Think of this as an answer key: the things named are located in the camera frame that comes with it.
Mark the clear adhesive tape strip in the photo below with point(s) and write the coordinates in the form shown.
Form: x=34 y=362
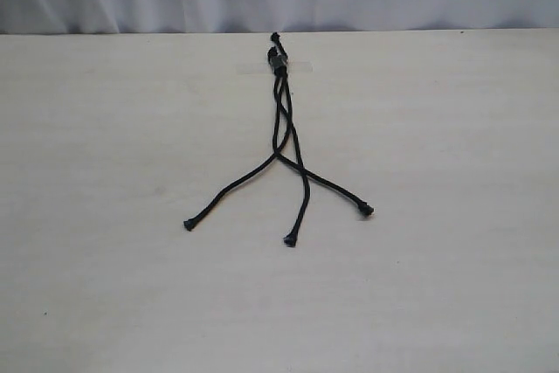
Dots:
x=265 y=68

